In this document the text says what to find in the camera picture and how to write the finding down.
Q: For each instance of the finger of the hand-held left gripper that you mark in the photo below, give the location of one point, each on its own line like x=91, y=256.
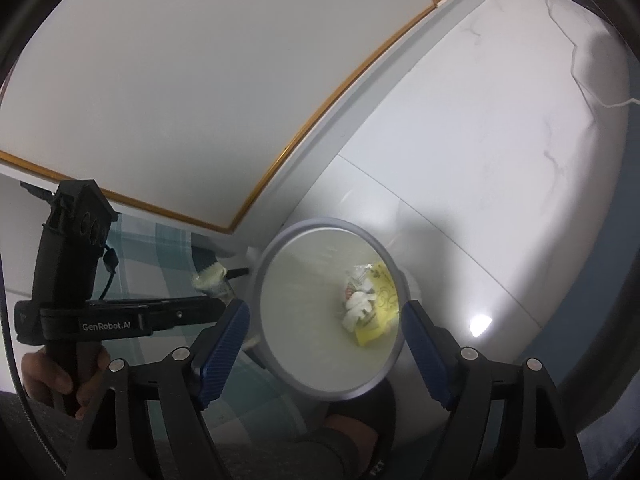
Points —
x=180, y=315

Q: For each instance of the light blue cloth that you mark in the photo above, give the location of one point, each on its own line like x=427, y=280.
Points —
x=595, y=440

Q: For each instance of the checked teal tablecloth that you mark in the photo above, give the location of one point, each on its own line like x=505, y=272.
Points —
x=150, y=250

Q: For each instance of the person's left hand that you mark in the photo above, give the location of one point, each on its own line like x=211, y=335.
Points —
x=45, y=375

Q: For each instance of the clear printed plastic wrapper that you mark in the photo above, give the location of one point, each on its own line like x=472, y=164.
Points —
x=357, y=277

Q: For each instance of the grey blue furniture side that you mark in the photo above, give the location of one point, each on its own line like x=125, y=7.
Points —
x=585, y=310

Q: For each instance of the grey round trash bin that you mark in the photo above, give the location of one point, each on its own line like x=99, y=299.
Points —
x=305, y=310

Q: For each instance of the yellow plastic wrapper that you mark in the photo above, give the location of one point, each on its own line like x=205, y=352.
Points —
x=385, y=300

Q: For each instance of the person's foot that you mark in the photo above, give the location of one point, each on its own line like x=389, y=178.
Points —
x=350, y=435

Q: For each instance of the cream plastic wrapper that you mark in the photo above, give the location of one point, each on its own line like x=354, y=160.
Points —
x=210, y=280

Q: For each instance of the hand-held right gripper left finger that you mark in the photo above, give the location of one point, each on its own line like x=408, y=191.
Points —
x=222, y=350

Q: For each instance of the black slipper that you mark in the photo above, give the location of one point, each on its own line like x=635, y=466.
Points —
x=387, y=410

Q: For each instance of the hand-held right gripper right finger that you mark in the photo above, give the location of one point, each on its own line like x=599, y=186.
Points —
x=425, y=355

